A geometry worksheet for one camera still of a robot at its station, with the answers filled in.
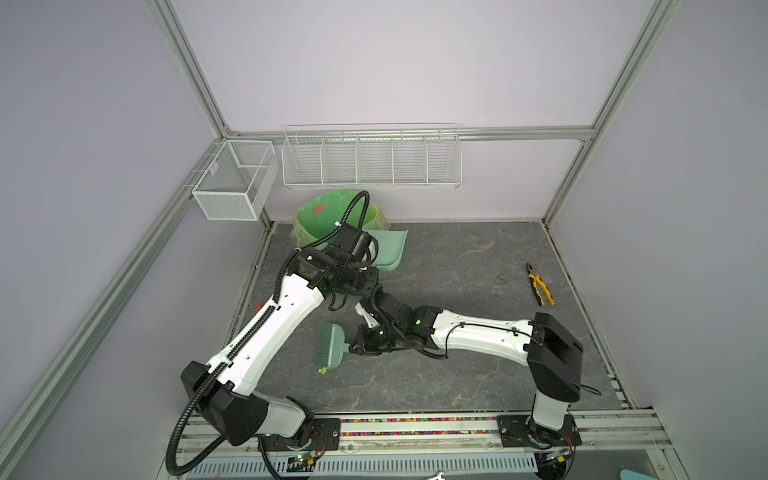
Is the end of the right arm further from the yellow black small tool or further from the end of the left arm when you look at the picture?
the yellow black small tool

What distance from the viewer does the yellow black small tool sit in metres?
0.98

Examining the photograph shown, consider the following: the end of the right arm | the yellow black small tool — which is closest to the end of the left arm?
the end of the right arm
